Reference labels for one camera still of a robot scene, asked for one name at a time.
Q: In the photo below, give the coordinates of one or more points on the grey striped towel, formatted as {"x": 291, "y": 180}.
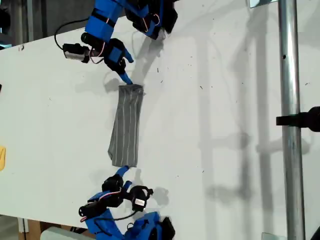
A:
{"x": 126, "y": 127}

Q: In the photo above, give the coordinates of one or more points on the white box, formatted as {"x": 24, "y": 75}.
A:
{"x": 57, "y": 235}

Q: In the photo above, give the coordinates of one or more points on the wooden table leg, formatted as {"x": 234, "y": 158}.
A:
{"x": 32, "y": 228}

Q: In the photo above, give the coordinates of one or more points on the yellow object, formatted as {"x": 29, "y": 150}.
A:
{"x": 2, "y": 158}

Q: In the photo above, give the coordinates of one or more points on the black clamp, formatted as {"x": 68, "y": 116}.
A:
{"x": 300, "y": 120}

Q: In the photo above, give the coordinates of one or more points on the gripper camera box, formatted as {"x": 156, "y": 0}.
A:
{"x": 75, "y": 53}
{"x": 138, "y": 197}

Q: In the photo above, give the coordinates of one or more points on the steel post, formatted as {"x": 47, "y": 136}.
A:
{"x": 291, "y": 150}

